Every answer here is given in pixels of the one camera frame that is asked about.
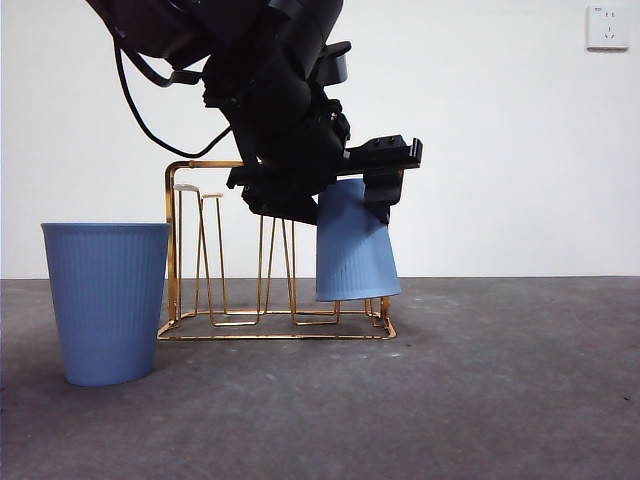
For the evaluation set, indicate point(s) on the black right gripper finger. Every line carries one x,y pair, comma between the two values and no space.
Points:
382,192
285,206

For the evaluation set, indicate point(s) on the pale grey camera box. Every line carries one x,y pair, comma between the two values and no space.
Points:
336,67

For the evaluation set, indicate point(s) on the white wall socket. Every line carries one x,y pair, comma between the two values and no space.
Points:
607,29

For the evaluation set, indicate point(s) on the blue ribbed plastic cup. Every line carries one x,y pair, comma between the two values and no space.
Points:
355,260
107,300

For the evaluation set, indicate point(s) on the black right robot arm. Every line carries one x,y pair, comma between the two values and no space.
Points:
280,100

